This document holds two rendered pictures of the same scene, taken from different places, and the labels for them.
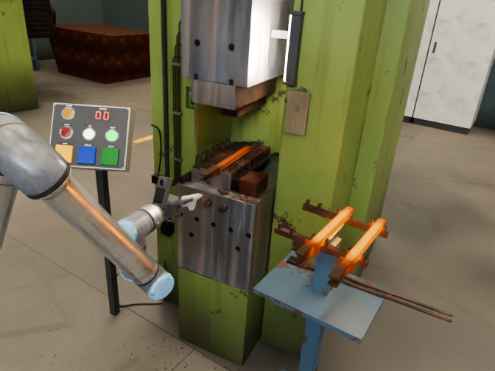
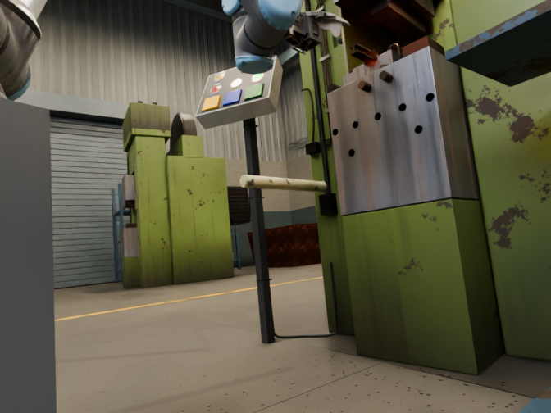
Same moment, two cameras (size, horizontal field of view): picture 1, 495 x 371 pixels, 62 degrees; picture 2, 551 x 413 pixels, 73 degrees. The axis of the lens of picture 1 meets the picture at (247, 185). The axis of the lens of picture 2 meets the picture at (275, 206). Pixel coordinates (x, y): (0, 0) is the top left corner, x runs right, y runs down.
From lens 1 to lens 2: 1.38 m
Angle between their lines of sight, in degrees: 38
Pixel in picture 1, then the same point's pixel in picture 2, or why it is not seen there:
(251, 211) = (425, 57)
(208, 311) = (393, 274)
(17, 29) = (222, 212)
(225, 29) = not seen: outside the picture
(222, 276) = (403, 192)
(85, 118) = (234, 74)
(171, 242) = (335, 230)
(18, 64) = (220, 239)
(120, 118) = not seen: hidden behind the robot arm
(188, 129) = (339, 68)
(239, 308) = (443, 237)
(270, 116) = not seen: hidden behind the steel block
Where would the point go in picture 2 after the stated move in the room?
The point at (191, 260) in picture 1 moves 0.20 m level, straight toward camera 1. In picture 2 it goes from (357, 195) to (354, 186)
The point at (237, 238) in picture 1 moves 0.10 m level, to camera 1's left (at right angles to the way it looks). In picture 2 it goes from (414, 112) to (380, 120)
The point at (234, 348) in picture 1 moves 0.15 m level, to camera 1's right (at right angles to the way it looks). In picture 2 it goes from (453, 334) to (517, 334)
